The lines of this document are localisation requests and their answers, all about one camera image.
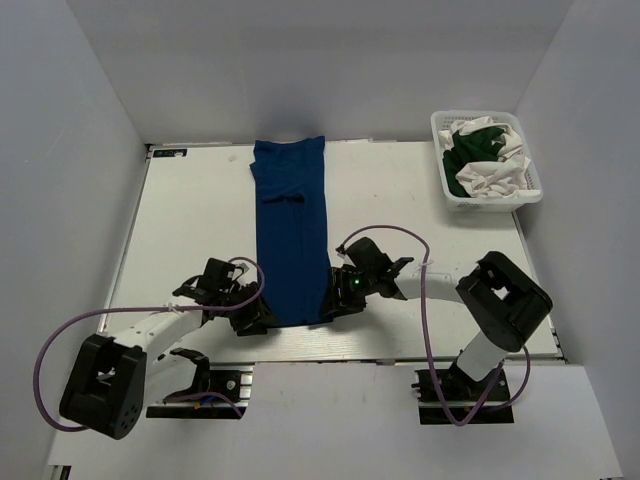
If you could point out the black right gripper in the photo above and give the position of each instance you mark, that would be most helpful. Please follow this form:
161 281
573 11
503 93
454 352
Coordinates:
333 304

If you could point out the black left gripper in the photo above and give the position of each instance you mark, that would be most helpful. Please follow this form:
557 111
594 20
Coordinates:
248 323

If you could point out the blue t shirt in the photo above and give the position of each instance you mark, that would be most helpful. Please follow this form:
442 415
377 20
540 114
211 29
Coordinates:
291 228

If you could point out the white t shirt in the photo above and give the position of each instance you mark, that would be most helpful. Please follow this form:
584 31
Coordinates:
505 178

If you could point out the dark green t shirt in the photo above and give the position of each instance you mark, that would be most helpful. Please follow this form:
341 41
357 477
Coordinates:
479 146

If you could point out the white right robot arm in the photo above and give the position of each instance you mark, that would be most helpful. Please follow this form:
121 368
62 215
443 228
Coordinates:
506 304

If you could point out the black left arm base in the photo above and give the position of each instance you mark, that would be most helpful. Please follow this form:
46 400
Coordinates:
185 385

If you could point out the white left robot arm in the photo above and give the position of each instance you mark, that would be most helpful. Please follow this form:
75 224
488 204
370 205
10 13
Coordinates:
115 377

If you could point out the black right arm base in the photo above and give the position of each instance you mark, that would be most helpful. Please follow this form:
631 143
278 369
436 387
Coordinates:
461 396

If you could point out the blue table label sticker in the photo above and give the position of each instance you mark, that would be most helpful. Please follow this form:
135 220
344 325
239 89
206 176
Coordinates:
169 153

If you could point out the white plastic basket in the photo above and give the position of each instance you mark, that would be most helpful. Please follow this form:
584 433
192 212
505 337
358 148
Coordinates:
441 120

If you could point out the white cloth in basket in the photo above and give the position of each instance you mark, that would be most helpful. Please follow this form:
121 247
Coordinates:
446 136

